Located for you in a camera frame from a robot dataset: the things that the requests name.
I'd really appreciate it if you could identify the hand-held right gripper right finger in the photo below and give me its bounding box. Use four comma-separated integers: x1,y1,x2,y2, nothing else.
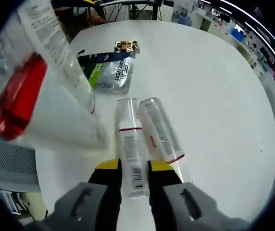
147,160,221,231

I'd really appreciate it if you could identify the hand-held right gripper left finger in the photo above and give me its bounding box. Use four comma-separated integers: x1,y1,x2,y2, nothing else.
52,158,123,231

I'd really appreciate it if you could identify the small clear-capped skincare bottle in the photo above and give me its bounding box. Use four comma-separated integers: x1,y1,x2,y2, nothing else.
136,97,186,170
116,98,150,198

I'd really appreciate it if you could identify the white skincare bottle red collar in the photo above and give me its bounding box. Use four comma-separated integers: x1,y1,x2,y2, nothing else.
0,51,108,151

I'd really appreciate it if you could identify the white skincare tube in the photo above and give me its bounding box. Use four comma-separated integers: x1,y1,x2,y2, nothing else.
16,0,97,115

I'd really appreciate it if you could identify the grey mesh office chair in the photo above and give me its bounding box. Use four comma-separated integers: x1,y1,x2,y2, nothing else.
0,131,38,193

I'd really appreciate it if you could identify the silver and blue sachet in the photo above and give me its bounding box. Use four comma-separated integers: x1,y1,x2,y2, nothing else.
78,49,136,94

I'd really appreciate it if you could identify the gold foil sachet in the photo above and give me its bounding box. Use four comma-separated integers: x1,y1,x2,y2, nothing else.
114,40,142,53

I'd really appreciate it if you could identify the blue plastic bag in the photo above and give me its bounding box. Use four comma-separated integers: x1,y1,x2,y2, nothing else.
175,13,193,25

